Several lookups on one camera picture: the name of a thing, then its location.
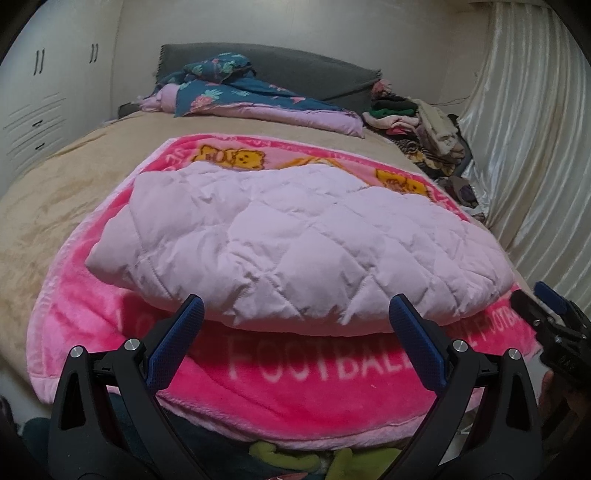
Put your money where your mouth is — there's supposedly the pile of clothes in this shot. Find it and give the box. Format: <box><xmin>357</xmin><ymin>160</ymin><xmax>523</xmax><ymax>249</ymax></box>
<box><xmin>362</xmin><ymin>78</ymin><xmax>485</xmax><ymax>217</ymax></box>

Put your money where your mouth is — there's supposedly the pink quilted jacket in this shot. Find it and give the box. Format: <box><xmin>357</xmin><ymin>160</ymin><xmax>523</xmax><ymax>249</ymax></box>
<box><xmin>85</xmin><ymin>164</ymin><xmax>515</xmax><ymax>335</ymax></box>

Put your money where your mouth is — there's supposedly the cream satin curtain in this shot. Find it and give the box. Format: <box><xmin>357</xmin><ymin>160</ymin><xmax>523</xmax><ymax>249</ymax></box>
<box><xmin>457</xmin><ymin>0</ymin><xmax>591</xmax><ymax>301</ymax></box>

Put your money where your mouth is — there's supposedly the white wardrobe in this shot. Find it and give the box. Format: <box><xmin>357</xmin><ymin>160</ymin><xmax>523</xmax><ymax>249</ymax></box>
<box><xmin>0</xmin><ymin>0</ymin><xmax>123</xmax><ymax>181</ymax></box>

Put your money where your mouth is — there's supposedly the pink printed blanket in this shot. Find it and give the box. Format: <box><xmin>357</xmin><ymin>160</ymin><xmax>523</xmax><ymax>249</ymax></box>
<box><xmin>28</xmin><ymin>134</ymin><xmax>541</xmax><ymax>439</ymax></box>

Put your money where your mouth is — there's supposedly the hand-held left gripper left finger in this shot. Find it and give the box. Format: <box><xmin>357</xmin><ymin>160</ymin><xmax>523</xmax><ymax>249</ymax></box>
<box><xmin>46</xmin><ymin>294</ymin><xmax>206</xmax><ymax>480</ymax></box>

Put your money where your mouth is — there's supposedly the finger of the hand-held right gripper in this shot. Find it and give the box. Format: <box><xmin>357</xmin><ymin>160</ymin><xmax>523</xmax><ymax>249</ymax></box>
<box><xmin>510</xmin><ymin>288</ymin><xmax>550</xmax><ymax>334</ymax></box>
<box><xmin>534</xmin><ymin>281</ymin><xmax>568</xmax><ymax>315</ymax></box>

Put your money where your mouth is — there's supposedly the blue floral quilt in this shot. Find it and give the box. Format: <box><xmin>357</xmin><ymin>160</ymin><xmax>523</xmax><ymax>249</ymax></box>
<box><xmin>141</xmin><ymin>53</ymin><xmax>365</xmax><ymax>138</ymax></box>

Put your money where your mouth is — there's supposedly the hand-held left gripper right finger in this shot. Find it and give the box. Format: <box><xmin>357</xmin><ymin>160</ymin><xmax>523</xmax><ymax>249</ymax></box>
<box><xmin>389</xmin><ymin>294</ymin><xmax>544</xmax><ymax>480</ymax></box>

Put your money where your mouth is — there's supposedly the beige bed cover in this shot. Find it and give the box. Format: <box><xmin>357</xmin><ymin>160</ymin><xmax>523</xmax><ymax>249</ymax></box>
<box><xmin>0</xmin><ymin>108</ymin><xmax>527</xmax><ymax>398</ymax></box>

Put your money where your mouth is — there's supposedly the grey headboard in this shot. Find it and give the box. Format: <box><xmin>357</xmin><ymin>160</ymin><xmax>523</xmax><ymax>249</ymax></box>
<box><xmin>119</xmin><ymin>44</ymin><xmax>383</xmax><ymax>118</ymax></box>

